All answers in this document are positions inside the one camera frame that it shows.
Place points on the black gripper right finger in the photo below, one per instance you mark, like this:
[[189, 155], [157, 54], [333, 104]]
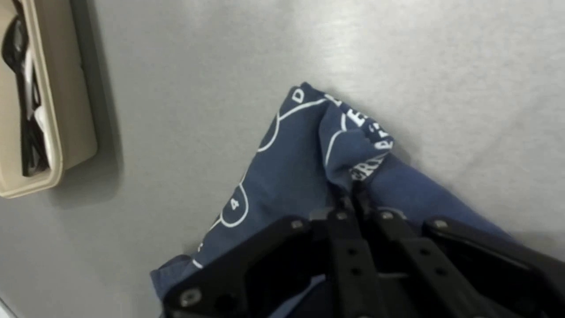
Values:
[[446, 270]]

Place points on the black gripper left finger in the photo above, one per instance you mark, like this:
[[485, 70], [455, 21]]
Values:
[[325, 264]]

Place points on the blue t-shirt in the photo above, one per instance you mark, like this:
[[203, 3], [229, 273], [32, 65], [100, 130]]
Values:
[[310, 158]]

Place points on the beige plastic tray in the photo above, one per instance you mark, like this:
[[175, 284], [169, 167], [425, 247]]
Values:
[[63, 114]]

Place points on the black utensil in tray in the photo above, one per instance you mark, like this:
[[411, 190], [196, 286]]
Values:
[[17, 59]]

